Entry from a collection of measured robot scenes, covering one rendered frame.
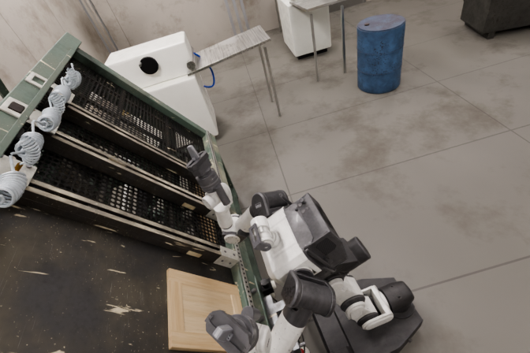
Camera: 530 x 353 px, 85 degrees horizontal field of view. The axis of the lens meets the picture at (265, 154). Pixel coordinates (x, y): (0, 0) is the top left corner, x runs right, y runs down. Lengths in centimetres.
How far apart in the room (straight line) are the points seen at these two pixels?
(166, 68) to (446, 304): 345
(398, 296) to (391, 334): 25
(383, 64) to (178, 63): 257
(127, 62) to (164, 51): 43
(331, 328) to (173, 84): 290
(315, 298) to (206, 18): 687
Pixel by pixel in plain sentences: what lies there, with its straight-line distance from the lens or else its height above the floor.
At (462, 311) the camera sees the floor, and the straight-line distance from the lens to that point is 257.
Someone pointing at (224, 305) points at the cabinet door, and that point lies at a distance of 150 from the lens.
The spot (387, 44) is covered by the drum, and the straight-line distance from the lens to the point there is 409.
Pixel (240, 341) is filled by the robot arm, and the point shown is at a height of 157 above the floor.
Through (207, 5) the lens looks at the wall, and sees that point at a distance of 736.
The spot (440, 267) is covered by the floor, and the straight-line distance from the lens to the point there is 268.
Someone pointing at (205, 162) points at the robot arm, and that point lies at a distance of 123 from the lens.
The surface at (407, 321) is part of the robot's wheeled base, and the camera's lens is 228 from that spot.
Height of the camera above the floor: 231
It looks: 40 degrees down
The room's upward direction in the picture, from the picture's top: 16 degrees counter-clockwise
